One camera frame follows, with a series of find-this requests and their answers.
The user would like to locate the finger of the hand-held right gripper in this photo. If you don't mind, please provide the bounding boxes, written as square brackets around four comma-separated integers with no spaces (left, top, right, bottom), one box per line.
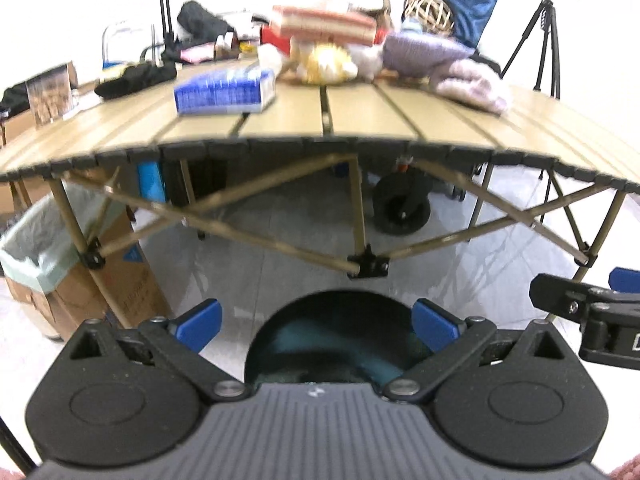
[529,272,640,322]
[609,266,640,293]

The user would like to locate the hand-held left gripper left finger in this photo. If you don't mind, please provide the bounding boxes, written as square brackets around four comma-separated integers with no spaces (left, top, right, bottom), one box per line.
[64,298,249,402]

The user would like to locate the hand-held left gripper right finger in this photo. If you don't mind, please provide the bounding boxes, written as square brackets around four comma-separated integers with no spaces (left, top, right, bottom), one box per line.
[382,298,569,403]

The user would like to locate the black round trash bin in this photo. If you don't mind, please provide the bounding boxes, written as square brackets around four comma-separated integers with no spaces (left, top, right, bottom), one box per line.
[243,290,431,396]

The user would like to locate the blue and white packet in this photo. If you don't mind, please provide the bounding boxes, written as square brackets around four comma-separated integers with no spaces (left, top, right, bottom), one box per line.
[173,66,277,116]

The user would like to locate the yellow fuzzy toy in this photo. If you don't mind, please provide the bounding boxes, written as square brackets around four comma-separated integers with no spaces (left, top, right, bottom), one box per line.
[291,41,360,85]

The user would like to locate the cardboard box with blue label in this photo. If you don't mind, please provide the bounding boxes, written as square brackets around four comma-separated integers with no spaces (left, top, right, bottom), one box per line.
[2,195,173,342]

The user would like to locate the black wagon wheel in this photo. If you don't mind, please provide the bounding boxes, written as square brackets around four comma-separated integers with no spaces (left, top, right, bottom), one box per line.
[372,169,432,236]

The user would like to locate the blue board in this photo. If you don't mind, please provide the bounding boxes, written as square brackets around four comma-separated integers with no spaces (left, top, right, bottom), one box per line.
[137,160,166,202]

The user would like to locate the pale green bin liner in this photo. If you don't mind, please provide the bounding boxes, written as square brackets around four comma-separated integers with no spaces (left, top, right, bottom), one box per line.
[0,182,126,295]

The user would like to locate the pink fluffy slippers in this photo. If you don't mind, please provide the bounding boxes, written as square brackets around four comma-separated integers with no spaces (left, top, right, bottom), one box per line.
[432,58,512,115]

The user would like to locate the tan folding camping table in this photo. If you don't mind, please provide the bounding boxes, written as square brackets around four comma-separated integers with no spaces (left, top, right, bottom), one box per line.
[0,72,640,328]

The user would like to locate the black cloth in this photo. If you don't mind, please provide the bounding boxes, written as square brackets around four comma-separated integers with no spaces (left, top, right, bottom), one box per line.
[94,61,179,100]

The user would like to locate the black tripod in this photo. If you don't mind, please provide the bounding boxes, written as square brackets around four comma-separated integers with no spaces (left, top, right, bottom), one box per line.
[500,0,563,98]

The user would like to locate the pink packet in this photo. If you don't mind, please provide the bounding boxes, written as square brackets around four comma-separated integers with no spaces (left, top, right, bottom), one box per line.
[179,44,217,63]

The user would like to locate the clear snack jar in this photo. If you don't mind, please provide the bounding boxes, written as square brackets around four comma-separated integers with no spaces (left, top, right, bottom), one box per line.
[26,62,76,126]

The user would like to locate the black backpack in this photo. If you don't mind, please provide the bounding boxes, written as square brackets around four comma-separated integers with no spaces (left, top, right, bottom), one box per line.
[0,85,31,112]

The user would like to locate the red cardboard box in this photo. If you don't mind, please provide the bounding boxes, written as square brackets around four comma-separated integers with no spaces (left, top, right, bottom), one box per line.
[260,25,391,50]

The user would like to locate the dark blue bag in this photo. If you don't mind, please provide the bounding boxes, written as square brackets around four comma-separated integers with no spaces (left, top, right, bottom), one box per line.
[432,0,500,53]

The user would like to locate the black pouch bag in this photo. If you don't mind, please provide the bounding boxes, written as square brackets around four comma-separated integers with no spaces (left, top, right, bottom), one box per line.
[176,1,236,41]

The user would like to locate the wicker ball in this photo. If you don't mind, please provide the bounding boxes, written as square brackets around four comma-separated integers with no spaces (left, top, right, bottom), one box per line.
[402,0,457,36]

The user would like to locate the torn brown cardboard box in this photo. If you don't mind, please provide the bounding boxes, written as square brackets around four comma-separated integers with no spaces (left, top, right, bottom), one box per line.
[345,0,396,31]

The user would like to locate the pink brown striped box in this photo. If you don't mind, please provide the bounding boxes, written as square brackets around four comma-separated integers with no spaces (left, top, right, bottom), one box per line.
[270,5,378,45]

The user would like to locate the grey folding frame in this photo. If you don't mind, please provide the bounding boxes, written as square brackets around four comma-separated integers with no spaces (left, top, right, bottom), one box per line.
[101,22,156,68]

